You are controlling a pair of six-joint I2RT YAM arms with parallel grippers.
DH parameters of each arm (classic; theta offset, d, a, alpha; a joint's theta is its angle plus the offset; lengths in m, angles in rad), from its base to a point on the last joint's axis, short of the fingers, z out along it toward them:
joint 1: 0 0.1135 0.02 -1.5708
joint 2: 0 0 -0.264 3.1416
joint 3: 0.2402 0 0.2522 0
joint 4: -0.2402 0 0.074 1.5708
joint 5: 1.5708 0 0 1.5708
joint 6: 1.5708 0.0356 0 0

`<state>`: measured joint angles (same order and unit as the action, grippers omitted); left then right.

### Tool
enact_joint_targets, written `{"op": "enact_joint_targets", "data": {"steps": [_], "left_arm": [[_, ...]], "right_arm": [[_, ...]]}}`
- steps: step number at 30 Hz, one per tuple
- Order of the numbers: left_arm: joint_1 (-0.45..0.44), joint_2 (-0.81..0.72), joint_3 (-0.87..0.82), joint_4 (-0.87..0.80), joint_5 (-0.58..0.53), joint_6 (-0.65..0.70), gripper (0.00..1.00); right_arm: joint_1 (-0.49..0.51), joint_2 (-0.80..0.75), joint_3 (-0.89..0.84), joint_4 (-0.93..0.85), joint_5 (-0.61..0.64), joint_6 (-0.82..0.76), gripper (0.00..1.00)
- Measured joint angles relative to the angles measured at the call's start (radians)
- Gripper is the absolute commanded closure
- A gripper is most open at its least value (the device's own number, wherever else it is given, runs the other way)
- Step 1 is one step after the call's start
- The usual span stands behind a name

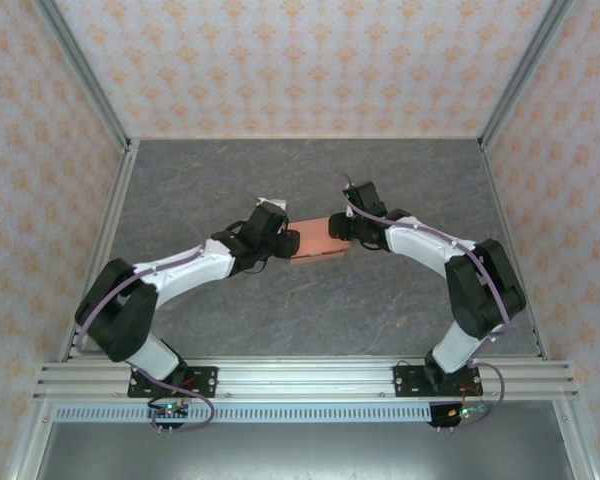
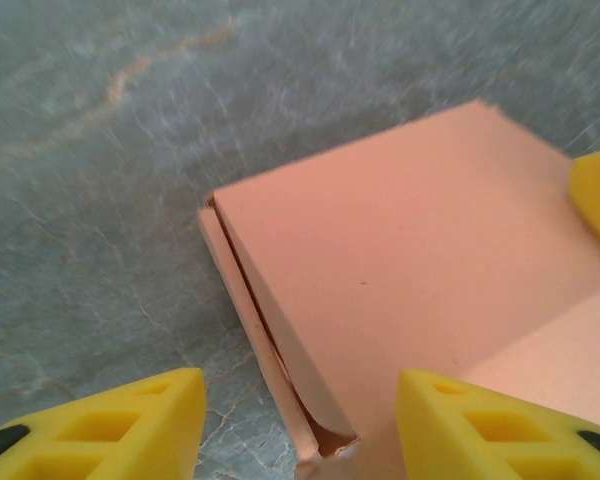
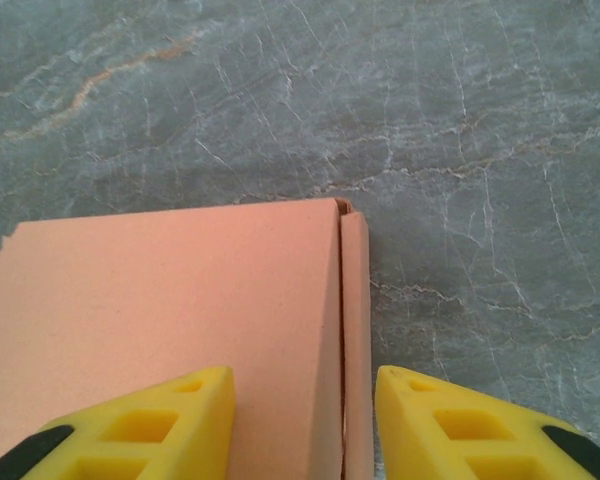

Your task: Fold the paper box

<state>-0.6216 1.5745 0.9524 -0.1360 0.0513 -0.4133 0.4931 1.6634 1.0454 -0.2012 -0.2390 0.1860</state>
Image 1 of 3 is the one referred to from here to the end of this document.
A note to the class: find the aluminium lower frame bar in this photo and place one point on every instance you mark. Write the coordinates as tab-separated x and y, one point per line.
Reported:
30	440
575	440

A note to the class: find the aluminium mounting beam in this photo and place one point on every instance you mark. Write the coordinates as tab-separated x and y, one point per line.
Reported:
305	380

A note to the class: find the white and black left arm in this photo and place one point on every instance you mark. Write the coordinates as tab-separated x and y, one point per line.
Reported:
190	265

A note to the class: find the aluminium frame post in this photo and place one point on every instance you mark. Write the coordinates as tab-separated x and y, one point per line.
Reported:
80	70
525	70

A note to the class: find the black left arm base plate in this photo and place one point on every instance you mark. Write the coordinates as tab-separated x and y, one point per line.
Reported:
205	382

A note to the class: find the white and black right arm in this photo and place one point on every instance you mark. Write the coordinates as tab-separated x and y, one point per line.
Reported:
420	247

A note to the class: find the aluminium table side rail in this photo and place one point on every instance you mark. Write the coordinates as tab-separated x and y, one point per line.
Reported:
515	250
105	240

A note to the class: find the grey metal sheet panel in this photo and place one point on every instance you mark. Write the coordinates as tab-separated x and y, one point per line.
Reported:
300	452

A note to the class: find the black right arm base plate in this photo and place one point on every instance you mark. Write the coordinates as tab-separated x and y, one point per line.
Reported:
407	382

